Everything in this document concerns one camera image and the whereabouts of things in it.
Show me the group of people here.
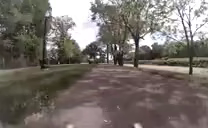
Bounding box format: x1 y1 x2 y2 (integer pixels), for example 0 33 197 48
111 44 125 67

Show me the tree with thin crown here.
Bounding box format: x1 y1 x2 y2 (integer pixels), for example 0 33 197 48
90 0 173 69

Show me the grey asphalt path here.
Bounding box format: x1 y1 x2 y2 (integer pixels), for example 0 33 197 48
23 64 208 128

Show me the row of trees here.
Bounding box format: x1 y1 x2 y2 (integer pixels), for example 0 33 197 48
138 34 208 63

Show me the pale side road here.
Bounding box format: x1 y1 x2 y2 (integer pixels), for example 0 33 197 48
125 63 208 77

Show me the hedge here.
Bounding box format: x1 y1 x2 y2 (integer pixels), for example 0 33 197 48
138 58 208 69

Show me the bare thin tree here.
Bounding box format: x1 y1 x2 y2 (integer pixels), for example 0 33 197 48
168 0 208 76

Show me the wood of green trees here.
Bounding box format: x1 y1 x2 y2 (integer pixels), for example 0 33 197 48
0 0 83 70

